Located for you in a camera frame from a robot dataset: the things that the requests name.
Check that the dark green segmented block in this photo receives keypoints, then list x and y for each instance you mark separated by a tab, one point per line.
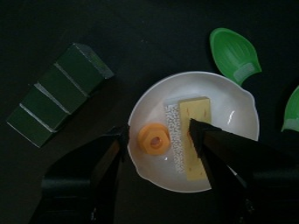
58	93

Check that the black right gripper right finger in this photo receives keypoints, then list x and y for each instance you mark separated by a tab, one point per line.
249	172

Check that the white round bowl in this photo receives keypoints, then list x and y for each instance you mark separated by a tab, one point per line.
194	96

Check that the green leaf-shaped dish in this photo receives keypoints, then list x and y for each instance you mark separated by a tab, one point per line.
293	112
234	52

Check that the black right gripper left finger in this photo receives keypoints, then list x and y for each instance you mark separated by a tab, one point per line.
86	175

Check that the yellow sponge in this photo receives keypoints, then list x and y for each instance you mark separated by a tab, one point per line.
194	116

